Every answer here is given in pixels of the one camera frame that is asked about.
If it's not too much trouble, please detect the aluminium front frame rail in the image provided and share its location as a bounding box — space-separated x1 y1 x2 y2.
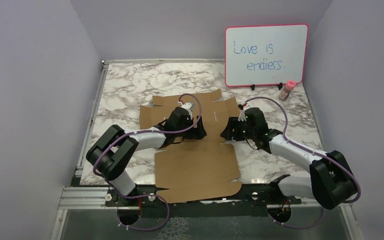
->
49 185 365 240

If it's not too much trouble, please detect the brown cardboard box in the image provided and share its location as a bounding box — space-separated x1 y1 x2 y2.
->
154 89 242 204

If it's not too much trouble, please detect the pink framed whiteboard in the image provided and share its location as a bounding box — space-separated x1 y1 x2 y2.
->
224 23 309 88

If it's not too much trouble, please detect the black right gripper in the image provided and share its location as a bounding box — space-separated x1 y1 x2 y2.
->
220 116 256 141

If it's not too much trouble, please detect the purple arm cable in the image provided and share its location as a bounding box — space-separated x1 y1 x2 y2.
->
238 96 362 230
92 93 203 232

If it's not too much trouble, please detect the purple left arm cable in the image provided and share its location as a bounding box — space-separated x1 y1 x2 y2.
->
92 93 203 232

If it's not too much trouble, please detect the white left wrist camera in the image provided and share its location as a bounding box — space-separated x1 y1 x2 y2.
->
178 101 195 119

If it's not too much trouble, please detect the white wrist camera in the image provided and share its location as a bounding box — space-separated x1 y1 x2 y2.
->
238 110 247 122
178 101 195 119

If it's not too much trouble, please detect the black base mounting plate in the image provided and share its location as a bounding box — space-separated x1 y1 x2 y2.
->
70 177 303 220

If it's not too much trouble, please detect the pink lidded marker jar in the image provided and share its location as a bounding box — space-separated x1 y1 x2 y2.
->
278 80 297 101

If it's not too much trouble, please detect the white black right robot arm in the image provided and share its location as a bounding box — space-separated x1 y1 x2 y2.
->
220 107 361 210

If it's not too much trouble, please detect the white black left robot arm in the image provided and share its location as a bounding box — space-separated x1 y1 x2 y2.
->
85 102 207 206

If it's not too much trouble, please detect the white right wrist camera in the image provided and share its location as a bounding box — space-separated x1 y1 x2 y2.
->
238 110 247 122

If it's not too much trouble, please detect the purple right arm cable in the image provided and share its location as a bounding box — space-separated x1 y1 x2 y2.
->
238 96 362 230

